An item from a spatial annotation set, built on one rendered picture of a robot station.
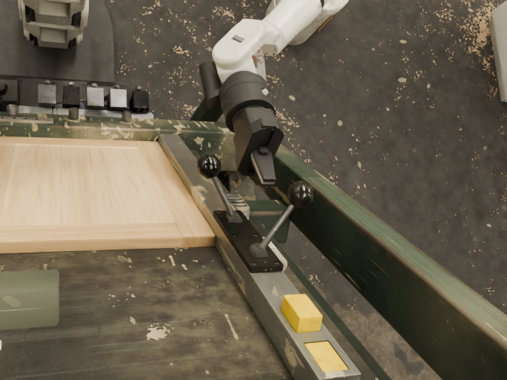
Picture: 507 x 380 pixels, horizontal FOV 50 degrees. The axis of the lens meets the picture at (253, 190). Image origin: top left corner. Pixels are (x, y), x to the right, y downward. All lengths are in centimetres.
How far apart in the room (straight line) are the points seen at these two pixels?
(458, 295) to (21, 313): 63
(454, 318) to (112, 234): 51
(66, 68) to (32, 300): 203
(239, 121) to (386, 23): 228
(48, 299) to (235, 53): 76
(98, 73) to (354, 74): 129
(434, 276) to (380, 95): 213
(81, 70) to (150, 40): 43
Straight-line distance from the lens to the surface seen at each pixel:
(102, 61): 229
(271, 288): 73
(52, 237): 88
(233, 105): 92
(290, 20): 106
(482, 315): 77
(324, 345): 64
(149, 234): 89
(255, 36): 99
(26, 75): 225
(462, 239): 295
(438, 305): 80
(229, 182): 155
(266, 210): 119
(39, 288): 26
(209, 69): 103
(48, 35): 211
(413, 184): 284
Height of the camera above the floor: 221
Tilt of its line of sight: 66 degrees down
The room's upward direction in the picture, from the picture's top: 55 degrees clockwise
